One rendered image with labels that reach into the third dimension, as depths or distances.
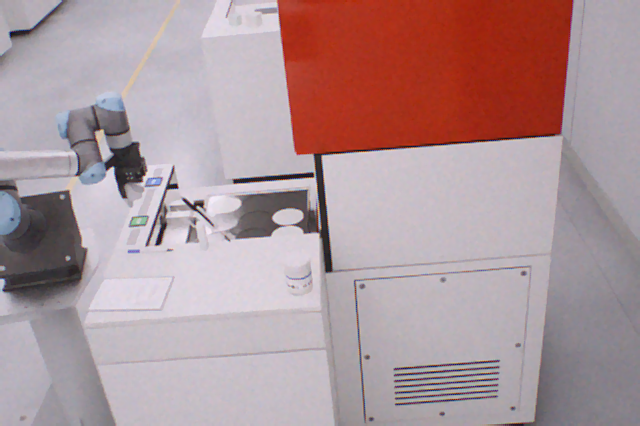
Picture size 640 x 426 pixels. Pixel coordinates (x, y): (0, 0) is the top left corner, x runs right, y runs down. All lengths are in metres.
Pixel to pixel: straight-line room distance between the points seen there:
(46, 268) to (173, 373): 0.60
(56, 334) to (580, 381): 1.98
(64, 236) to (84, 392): 0.64
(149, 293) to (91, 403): 0.89
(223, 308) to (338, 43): 0.75
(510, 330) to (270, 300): 0.90
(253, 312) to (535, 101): 0.94
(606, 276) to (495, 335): 1.29
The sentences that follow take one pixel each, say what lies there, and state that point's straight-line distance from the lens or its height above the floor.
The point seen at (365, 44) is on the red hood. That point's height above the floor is 1.53.
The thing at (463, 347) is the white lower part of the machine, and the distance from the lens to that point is 2.46.
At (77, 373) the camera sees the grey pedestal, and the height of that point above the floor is 0.41.
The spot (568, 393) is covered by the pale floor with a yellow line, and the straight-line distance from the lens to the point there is 3.02.
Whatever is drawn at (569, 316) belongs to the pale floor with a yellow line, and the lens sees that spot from 3.38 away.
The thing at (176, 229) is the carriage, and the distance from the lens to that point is 2.43.
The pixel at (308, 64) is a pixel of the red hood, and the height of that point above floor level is 1.49.
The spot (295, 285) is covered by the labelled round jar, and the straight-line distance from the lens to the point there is 1.88.
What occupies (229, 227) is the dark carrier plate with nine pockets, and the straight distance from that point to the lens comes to 2.35.
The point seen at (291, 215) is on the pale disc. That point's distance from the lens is 2.36.
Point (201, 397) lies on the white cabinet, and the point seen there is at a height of 0.67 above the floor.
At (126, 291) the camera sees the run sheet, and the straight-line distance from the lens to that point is 2.04.
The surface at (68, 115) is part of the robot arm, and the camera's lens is 2.11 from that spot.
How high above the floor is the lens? 2.12
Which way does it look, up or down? 31 degrees down
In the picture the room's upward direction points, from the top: 6 degrees counter-clockwise
